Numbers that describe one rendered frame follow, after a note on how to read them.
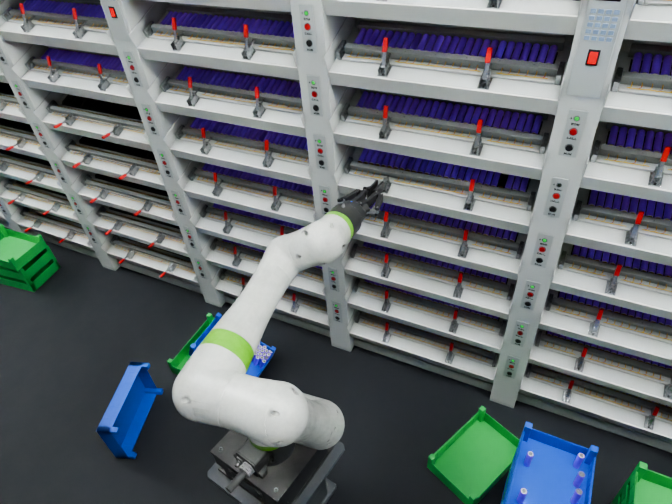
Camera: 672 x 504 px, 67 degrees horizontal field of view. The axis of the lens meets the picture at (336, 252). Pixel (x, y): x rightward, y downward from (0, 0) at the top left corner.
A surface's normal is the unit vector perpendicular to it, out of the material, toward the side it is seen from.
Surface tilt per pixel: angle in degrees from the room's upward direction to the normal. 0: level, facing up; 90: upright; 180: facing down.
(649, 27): 109
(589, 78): 90
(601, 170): 19
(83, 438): 0
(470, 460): 0
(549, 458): 0
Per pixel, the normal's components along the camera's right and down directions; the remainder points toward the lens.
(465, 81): -0.21, -0.50
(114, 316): -0.07, -0.75
